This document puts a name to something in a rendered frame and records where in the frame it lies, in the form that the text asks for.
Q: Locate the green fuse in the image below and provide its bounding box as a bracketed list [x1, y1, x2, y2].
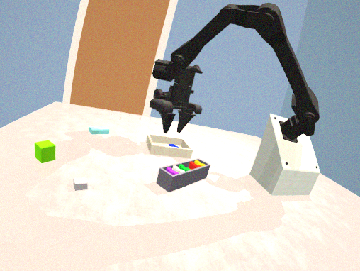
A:
[179, 165, 190, 171]

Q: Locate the green cube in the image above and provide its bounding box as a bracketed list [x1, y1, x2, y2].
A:
[34, 140, 56, 163]

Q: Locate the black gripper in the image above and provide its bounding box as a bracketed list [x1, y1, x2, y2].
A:
[150, 83, 203, 133]

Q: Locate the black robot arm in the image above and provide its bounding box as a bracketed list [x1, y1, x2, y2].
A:
[152, 3, 320, 143]

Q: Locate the red fuse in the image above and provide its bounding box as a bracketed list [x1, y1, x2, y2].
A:
[189, 162, 201, 170]

